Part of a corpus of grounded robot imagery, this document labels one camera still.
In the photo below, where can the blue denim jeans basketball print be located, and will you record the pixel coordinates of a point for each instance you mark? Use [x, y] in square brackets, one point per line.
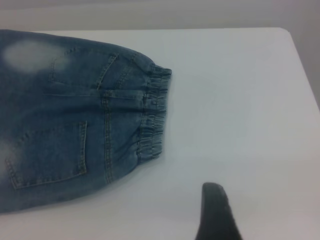
[75, 112]

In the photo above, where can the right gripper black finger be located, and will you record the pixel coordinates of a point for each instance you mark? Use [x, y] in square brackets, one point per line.
[220, 217]

